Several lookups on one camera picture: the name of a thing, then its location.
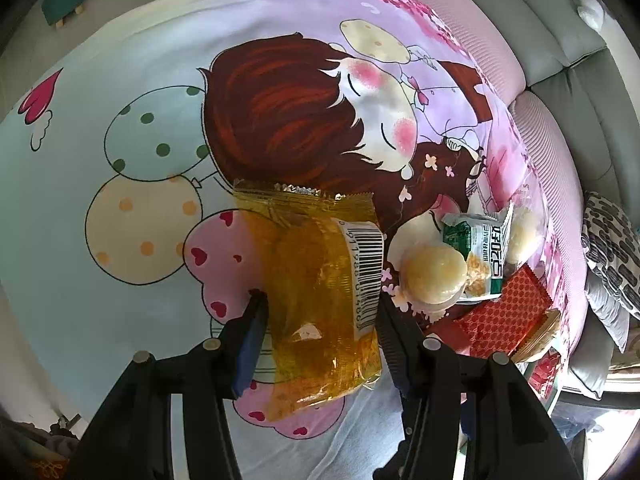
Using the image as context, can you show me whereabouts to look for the green stool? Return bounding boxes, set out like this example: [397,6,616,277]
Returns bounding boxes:
[40,0,88,31]

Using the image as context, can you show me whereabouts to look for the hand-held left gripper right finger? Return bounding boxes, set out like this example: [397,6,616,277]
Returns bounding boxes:
[372,295,583,480]

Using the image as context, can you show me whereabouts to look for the grey cushion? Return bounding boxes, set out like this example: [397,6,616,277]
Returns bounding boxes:
[585,275,631,353]

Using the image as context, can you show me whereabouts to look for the grey sofa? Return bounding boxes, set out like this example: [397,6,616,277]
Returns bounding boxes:
[415,0,640,401]

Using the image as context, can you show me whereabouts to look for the black white patterned cushion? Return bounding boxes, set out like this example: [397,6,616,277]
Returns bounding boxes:
[582,190,640,318]

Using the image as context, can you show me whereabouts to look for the white fluffy ball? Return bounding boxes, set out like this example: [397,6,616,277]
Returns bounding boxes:
[575,0,606,28]

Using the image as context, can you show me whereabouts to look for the yellow transparent snack packet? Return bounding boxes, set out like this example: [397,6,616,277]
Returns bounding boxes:
[232,177,386,423]

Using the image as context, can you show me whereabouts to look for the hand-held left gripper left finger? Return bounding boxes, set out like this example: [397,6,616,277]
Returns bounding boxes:
[67,290,271,480]

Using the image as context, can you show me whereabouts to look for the green white snack packet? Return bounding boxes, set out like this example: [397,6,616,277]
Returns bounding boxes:
[440,202,516,303]

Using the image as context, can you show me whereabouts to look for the printed cartoon blanket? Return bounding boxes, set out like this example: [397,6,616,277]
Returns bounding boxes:
[0,0,591,480]

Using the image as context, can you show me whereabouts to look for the red patterned snack packet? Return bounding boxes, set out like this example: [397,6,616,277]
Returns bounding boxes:
[425,265,556,361]

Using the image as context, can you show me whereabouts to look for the large clear-wrapped pale bun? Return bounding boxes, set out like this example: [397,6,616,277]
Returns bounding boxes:
[387,212,468,318]

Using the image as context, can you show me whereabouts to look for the red orange snack packet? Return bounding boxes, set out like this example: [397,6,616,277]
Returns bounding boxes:
[525,350,563,401]

